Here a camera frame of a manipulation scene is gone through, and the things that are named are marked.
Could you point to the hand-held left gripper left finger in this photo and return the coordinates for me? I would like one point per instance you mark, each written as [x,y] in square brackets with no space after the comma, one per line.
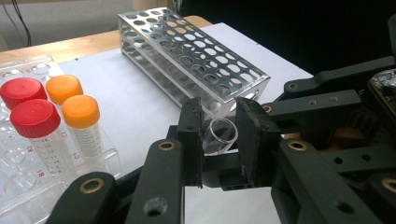
[190,140]

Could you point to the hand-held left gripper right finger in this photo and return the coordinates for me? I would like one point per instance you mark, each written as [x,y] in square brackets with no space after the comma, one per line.
[257,140]

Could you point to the clear glass test tube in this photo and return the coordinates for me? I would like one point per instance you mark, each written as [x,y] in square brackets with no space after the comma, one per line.
[213,146]

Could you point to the metal tube rack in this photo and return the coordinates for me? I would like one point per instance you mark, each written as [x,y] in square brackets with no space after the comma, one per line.
[246,88]

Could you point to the orange cap centrifuge tube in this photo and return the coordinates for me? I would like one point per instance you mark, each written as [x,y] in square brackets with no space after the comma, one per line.
[81,112]
[63,88]

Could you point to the red cap centrifuge tube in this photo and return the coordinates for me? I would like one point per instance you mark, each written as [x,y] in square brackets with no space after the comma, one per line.
[34,118]
[21,91]

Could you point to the clear acrylic tube rack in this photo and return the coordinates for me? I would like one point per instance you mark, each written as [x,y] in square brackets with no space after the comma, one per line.
[18,193]

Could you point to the wooden table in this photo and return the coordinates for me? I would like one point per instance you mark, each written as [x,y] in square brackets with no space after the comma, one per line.
[77,45]

